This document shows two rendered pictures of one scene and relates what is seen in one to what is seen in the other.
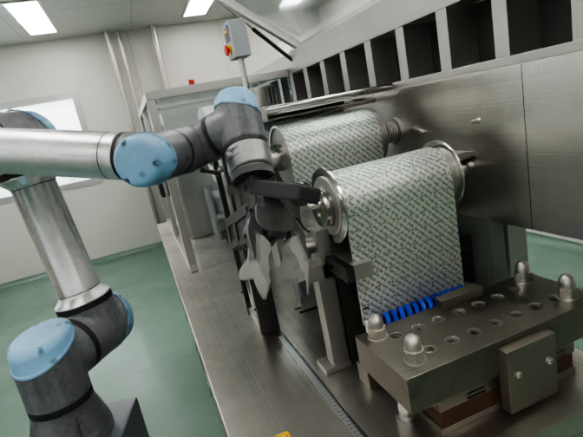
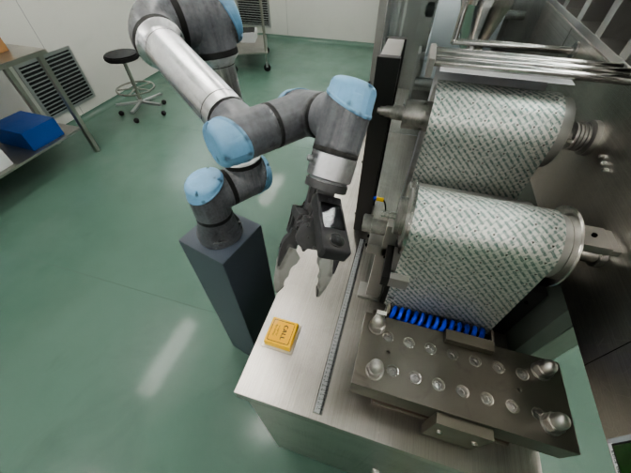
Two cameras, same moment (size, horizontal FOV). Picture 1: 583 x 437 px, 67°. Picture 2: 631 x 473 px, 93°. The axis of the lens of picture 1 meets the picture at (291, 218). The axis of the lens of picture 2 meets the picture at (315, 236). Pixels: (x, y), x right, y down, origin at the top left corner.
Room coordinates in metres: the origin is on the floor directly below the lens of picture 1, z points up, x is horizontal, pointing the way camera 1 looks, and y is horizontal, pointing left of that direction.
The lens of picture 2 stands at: (0.38, -0.16, 1.66)
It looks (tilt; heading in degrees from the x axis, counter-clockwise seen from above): 48 degrees down; 34
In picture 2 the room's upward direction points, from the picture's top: straight up
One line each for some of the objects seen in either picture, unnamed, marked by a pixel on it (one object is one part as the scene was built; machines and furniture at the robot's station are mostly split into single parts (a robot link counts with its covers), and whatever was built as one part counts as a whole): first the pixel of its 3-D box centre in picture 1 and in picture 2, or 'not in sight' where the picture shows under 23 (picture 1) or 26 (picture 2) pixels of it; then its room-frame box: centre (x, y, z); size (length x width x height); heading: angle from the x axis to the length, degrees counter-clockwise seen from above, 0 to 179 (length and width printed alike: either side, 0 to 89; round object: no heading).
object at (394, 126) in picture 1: (384, 133); (571, 135); (1.15, -0.28, 1.33); 0.07 x 0.07 x 0.07; 18
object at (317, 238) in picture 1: (321, 300); (376, 260); (0.85, -0.03, 1.05); 0.06 x 0.05 x 0.31; 108
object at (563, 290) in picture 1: (566, 285); (558, 421); (0.71, -0.45, 1.05); 0.04 x 0.04 x 0.04
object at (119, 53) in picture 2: not in sight; (135, 84); (2.13, 3.45, 0.31); 0.55 x 0.53 x 0.62; 18
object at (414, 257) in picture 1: (409, 263); (448, 295); (0.81, -0.21, 1.11); 0.23 x 0.01 x 0.18; 108
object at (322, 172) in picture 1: (328, 205); (407, 217); (0.83, -0.07, 1.25); 0.15 x 0.01 x 0.15; 18
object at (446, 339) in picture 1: (478, 331); (452, 376); (0.70, -0.28, 1.00); 0.40 x 0.16 x 0.06; 108
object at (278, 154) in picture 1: (271, 159); (416, 114); (1.06, 0.02, 1.33); 0.06 x 0.06 x 0.06; 18
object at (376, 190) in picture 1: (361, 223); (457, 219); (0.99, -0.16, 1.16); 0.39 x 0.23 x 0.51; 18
